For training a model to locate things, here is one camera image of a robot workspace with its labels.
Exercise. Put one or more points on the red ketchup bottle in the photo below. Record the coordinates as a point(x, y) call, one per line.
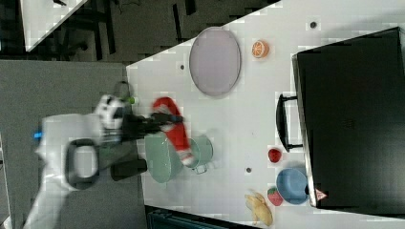
point(176, 132)

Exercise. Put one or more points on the dark storage bin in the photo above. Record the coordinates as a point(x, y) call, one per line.
point(158, 218)

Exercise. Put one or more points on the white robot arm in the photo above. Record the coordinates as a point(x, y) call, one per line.
point(76, 148)

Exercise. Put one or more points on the blue bowl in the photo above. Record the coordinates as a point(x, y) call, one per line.
point(292, 185)

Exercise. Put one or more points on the green strainer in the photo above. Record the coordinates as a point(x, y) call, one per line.
point(163, 162)

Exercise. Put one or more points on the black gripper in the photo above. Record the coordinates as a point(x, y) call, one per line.
point(136, 127)

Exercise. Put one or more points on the silver black toaster oven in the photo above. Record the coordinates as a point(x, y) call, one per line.
point(350, 99)

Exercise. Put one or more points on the red strawberry toy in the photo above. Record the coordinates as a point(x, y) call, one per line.
point(274, 155)
point(274, 196)

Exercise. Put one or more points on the teal metal mug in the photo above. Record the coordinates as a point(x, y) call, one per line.
point(202, 150)

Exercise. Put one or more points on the orange slice toy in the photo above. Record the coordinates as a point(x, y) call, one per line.
point(260, 49)

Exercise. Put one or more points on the grey round plate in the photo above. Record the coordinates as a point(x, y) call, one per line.
point(215, 61)

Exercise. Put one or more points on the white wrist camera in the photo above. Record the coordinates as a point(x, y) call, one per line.
point(110, 110)

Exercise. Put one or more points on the white side table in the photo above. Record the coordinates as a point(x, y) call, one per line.
point(41, 17)

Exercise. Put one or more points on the yellow banana toy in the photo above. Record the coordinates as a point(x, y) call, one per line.
point(260, 212)

